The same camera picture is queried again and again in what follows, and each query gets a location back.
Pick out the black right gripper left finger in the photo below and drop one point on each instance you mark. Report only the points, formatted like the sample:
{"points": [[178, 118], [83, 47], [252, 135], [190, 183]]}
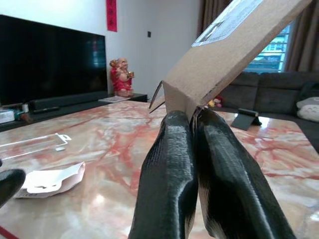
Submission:
{"points": [[169, 174]]}

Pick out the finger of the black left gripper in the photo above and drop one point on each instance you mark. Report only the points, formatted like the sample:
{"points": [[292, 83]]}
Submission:
{"points": [[10, 186]]}

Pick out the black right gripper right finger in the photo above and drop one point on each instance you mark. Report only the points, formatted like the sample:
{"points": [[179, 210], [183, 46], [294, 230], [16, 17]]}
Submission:
{"points": [[231, 184]]}

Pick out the brown cardboard box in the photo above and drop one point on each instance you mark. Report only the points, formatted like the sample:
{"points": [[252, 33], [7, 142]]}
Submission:
{"points": [[224, 54]]}

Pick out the white paper packaging card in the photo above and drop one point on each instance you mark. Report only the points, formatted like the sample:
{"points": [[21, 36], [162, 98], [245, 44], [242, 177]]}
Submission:
{"points": [[47, 180]]}

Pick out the clear plastic packaging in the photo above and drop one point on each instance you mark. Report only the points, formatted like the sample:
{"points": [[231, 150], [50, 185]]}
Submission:
{"points": [[32, 145]]}

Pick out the small grey scrap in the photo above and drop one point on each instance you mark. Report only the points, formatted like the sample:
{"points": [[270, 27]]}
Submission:
{"points": [[60, 149]]}

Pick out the black tablet stand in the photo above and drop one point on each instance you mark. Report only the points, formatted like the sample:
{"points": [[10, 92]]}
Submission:
{"points": [[244, 120]]}

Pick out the red marble coffee table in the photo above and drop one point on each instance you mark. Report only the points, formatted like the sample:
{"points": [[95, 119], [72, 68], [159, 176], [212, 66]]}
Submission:
{"points": [[104, 154]]}

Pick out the small white box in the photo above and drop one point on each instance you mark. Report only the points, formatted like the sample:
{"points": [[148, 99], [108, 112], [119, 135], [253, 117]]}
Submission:
{"points": [[5, 116]]}

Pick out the white thread spool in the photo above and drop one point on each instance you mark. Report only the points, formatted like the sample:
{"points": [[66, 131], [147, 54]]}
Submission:
{"points": [[25, 107]]}

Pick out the cartoon boy plush doll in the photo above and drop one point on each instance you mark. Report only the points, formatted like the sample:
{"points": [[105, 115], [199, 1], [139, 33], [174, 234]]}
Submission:
{"points": [[217, 101]]}

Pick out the white paper sheet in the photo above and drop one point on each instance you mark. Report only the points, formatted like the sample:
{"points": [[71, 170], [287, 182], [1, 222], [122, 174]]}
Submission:
{"points": [[113, 99]]}

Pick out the dark grey sofa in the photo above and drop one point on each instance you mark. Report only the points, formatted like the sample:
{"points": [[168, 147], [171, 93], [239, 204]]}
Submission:
{"points": [[274, 94]]}

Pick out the black soundbar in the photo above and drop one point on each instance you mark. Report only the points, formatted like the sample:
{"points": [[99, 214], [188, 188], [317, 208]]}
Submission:
{"points": [[67, 100]]}

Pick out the red laughing buddha figurine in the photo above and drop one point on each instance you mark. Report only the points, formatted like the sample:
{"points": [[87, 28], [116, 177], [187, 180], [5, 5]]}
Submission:
{"points": [[122, 79]]}

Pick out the grey totoro pillow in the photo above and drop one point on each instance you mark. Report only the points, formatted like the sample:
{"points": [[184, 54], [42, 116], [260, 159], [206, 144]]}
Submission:
{"points": [[309, 109]]}

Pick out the black flat screen television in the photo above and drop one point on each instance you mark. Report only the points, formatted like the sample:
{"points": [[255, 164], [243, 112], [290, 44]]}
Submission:
{"points": [[49, 62]]}

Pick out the window with grille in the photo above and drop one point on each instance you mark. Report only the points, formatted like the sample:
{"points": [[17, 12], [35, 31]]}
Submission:
{"points": [[271, 57]]}

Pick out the brown curtain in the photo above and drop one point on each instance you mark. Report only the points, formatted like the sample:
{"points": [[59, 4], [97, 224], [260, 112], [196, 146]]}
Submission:
{"points": [[210, 15], [305, 37]]}

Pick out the red hanging scroll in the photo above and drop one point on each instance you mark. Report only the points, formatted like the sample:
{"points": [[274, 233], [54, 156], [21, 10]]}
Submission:
{"points": [[111, 15]]}

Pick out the black wall switch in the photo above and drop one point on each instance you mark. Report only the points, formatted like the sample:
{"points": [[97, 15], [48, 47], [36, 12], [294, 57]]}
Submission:
{"points": [[149, 34]]}

